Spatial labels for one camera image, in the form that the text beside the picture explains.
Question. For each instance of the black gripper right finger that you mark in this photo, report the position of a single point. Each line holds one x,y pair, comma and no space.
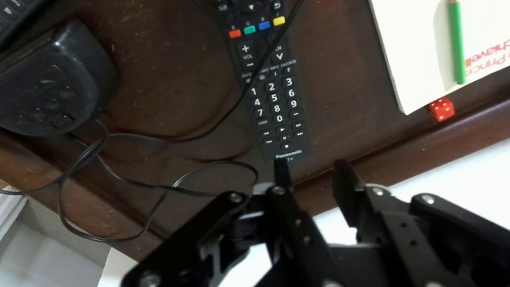
414,240

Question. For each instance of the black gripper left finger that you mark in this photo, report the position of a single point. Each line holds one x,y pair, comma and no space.
287,233

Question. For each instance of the black Panasonic remote control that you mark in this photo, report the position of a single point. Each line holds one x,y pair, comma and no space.
271,123

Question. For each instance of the red die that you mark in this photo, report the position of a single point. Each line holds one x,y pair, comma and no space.
441,109

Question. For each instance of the white notepad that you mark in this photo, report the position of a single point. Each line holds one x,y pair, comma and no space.
414,53

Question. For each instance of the dark wooden side table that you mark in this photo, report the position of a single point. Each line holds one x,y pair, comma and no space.
175,80

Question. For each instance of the green pen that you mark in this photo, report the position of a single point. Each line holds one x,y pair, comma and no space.
455,48

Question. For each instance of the black desk phone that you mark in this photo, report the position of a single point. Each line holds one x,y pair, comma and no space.
47,90

